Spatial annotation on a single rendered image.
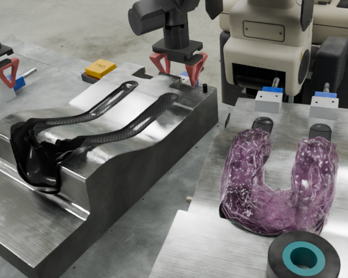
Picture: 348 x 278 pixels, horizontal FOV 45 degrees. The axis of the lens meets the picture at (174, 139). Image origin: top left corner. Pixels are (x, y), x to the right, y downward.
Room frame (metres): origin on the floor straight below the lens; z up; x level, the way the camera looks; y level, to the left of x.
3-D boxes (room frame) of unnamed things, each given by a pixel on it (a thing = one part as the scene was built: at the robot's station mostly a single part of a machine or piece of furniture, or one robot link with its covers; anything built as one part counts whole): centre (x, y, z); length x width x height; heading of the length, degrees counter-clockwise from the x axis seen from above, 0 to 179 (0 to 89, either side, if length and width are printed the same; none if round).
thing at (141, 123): (0.66, 0.14, 0.92); 0.35 x 0.16 x 0.09; 139
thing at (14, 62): (0.97, 0.41, 0.88); 0.07 x 0.07 x 0.09; 49
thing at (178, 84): (0.78, -0.04, 0.87); 0.05 x 0.05 x 0.04; 49
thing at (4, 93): (1.02, 0.40, 0.83); 0.13 x 0.05 x 0.05; 139
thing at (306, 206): (0.49, -0.16, 0.90); 0.26 x 0.18 x 0.08; 156
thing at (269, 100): (0.75, -0.22, 0.86); 0.13 x 0.05 x 0.05; 156
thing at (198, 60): (0.87, -0.05, 0.89); 0.07 x 0.07 x 0.09; 52
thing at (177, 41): (0.88, -0.03, 0.96); 0.10 x 0.07 x 0.07; 52
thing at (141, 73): (0.86, 0.04, 0.87); 0.05 x 0.05 x 0.04; 49
